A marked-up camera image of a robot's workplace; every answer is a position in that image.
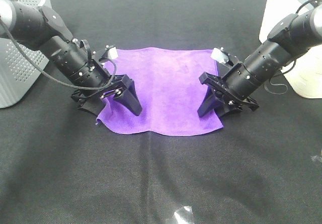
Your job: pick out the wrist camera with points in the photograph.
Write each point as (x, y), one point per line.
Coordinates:
(222, 57)
(109, 53)

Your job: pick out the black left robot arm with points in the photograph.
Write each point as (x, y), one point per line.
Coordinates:
(42, 29)

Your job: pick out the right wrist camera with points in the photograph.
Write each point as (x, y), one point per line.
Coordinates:
(222, 57)

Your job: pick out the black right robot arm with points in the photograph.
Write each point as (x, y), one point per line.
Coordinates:
(289, 40)

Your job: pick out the purple microfiber towel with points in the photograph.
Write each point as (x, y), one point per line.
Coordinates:
(168, 88)

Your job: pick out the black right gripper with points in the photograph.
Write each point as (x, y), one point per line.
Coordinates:
(219, 96)

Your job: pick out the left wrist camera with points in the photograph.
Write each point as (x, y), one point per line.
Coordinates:
(109, 53)

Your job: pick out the grey perforated laundry basket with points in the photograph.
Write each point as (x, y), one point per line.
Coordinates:
(17, 74)

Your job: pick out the clear tape strip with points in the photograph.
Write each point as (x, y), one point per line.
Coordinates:
(184, 215)

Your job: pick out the white storage box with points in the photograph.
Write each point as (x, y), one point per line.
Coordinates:
(305, 78)

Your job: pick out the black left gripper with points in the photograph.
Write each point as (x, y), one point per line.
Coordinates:
(122, 88)

